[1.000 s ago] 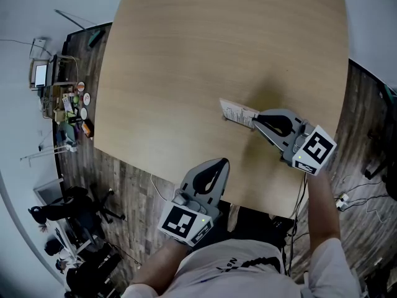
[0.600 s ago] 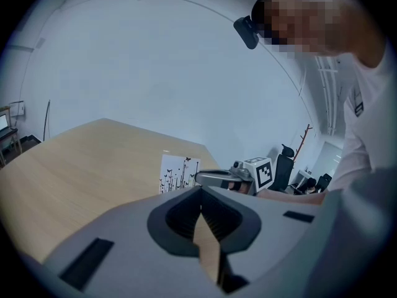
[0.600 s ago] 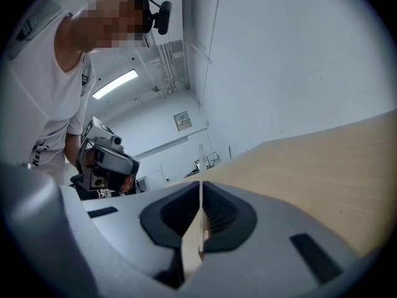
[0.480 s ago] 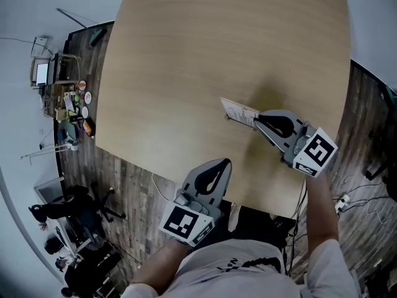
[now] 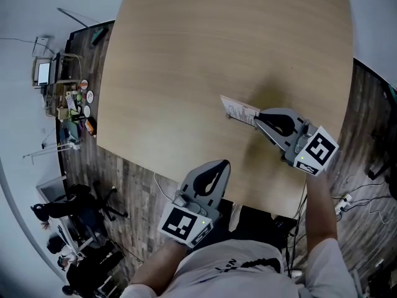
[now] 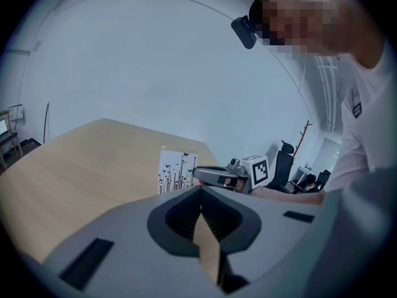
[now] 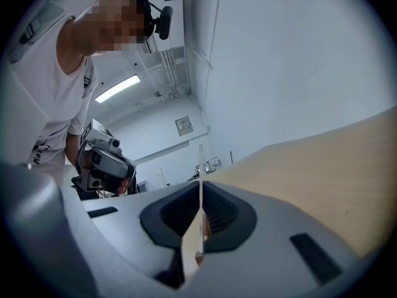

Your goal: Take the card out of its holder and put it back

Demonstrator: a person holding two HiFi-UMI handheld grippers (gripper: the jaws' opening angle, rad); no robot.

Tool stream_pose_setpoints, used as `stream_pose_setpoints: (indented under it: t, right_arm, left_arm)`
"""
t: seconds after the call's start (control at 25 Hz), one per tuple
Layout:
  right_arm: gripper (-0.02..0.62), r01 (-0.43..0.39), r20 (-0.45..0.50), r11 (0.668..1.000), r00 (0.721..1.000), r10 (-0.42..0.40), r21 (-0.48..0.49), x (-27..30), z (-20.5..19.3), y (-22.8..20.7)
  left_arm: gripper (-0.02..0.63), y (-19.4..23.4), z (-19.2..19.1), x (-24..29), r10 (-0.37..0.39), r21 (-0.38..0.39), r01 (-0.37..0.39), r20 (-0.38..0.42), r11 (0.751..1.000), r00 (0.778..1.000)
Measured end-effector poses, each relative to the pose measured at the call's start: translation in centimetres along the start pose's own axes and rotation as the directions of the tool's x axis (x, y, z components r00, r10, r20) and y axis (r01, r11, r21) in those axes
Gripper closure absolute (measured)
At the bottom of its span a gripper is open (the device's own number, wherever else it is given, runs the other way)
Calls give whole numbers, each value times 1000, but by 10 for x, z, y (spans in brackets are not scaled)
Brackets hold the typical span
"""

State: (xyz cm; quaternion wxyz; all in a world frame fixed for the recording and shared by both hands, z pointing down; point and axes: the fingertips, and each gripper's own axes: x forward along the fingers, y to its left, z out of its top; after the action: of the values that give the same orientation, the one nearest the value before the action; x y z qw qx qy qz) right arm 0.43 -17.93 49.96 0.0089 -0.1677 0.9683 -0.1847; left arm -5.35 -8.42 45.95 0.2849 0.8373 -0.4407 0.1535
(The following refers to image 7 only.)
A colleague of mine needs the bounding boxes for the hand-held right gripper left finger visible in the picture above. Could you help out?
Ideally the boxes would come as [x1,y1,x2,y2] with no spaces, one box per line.
[63,180,202,298]

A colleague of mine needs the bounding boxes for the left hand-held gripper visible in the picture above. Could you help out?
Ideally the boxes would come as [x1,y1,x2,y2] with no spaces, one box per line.
[71,119,138,198]

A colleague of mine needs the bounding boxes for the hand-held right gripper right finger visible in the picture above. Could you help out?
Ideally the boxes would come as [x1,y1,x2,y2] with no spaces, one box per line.
[185,180,378,298]

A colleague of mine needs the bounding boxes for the thin white card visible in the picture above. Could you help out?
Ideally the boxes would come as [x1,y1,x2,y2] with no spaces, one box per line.
[181,143,207,284]

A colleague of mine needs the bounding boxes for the person's left forearm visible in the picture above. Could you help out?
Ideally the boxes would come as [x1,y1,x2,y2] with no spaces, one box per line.
[65,132,83,168]

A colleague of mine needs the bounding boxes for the person's left hand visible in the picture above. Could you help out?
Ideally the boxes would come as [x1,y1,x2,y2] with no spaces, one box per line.
[81,150,130,196]

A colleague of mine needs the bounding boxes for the long ceiling light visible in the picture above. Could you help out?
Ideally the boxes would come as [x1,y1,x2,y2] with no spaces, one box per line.
[94,74,141,104]

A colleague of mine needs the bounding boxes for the background desk with equipment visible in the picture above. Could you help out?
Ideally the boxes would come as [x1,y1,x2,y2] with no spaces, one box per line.
[188,155,222,181]

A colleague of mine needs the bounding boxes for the person's white t-shirt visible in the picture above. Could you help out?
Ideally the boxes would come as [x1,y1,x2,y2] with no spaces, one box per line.
[0,0,99,186]

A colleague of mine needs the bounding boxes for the person's head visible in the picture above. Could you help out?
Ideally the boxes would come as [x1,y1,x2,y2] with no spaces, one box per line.
[57,0,153,57]

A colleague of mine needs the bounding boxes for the white wall cable trunking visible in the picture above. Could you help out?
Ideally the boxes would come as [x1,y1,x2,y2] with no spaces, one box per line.
[133,140,190,165]

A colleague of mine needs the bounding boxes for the grey wall panel box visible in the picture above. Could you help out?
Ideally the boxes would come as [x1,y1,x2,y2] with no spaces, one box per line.
[174,115,195,137]

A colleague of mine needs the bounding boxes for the white wall conduit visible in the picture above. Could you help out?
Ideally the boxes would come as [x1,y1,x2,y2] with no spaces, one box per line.
[184,42,215,71]

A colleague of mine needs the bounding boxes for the black head-worn camera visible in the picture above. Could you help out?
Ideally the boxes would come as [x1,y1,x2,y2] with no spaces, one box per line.
[148,1,174,41]

